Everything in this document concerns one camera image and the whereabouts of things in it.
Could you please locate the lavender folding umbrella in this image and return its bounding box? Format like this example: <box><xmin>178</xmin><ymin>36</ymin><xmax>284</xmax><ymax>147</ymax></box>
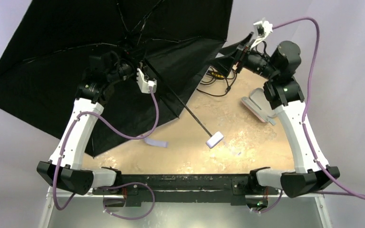
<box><xmin>0</xmin><ymin>0</ymin><xmax>254</xmax><ymax>158</ymax></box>

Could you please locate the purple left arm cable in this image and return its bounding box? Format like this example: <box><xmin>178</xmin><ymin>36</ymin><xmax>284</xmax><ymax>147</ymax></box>
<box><xmin>52</xmin><ymin>88</ymin><xmax>160</xmax><ymax>221</ymax></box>

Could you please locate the pink umbrella case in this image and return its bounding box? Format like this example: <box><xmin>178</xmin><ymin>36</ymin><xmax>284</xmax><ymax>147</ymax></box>
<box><xmin>241</xmin><ymin>88</ymin><xmax>277</xmax><ymax>126</ymax></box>

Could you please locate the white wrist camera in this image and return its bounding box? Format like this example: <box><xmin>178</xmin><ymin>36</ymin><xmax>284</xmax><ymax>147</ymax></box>
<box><xmin>250</xmin><ymin>18</ymin><xmax>273</xmax><ymax>49</ymax></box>
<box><xmin>136</xmin><ymin>68</ymin><xmax>157</xmax><ymax>94</ymax></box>

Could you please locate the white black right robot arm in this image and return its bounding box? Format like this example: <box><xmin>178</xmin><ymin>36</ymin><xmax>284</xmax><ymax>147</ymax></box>
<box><xmin>237</xmin><ymin>32</ymin><xmax>340</xmax><ymax>198</ymax></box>

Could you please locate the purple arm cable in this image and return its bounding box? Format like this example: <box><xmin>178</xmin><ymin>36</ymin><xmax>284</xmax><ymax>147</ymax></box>
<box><xmin>251</xmin><ymin>16</ymin><xmax>365</xmax><ymax>214</ymax></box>
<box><xmin>52</xmin><ymin>88</ymin><xmax>160</xmax><ymax>221</ymax></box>

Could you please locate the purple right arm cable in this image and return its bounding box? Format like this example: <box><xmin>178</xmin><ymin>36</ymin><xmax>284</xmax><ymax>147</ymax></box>
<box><xmin>251</xmin><ymin>16</ymin><xmax>365</xmax><ymax>214</ymax></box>

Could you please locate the black coiled cable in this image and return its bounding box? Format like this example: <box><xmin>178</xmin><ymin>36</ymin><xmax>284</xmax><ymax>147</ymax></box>
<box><xmin>196</xmin><ymin>70</ymin><xmax>238</xmax><ymax>97</ymax></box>

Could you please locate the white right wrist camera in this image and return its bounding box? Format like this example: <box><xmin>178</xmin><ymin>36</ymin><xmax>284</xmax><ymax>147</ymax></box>
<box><xmin>250</xmin><ymin>18</ymin><xmax>273</xmax><ymax>49</ymax></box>

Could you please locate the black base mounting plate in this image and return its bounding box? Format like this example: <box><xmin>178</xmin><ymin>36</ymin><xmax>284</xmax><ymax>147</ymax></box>
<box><xmin>92</xmin><ymin>173</ymin><xmax>279</xmax><ymax>207</ymax></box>

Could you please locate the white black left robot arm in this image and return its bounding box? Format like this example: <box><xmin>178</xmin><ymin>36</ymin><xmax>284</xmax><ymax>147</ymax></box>
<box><xmin>37</xmin><ymin>49</ymin><xmax>139</xmax><ymax>195</ymax></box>

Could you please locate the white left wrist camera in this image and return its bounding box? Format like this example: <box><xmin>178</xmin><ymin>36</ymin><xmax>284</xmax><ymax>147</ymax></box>
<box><xmin>136</xmin><ymin>68</ymin><xmax>157</xmax><ymax>94</ymax></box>

